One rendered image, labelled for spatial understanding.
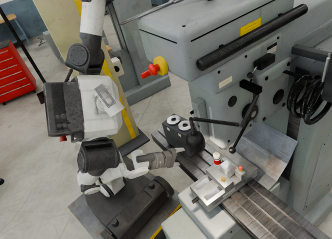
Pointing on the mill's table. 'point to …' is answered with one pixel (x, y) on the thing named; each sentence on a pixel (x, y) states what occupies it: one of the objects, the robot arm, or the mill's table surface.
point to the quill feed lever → (245, 125)
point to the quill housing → (225, 110)
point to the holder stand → (177, 131)
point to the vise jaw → (216, 173)
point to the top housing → (209, 26)
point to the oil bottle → (217, 158)
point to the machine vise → (205, 187)
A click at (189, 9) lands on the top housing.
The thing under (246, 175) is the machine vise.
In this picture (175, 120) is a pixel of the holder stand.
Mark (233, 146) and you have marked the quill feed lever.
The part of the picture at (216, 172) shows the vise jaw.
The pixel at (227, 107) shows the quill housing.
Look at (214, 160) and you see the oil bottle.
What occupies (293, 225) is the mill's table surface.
